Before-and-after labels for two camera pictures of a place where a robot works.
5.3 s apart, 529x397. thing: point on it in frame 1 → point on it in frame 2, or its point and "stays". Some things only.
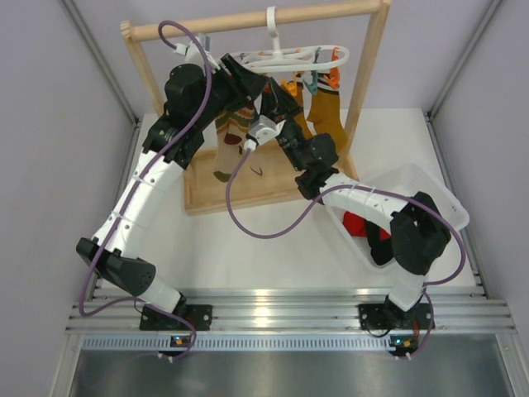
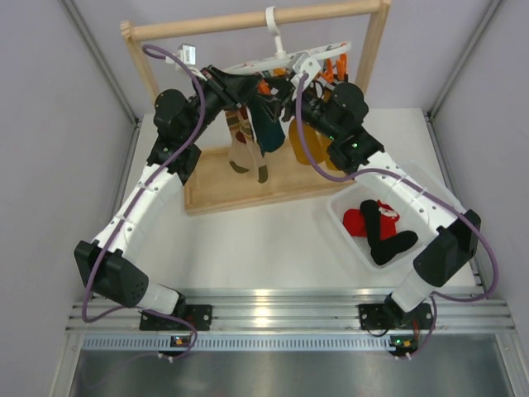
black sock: (382, 251) stays
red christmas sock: (357, 226) stays
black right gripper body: (284, 112) → (312, 109)
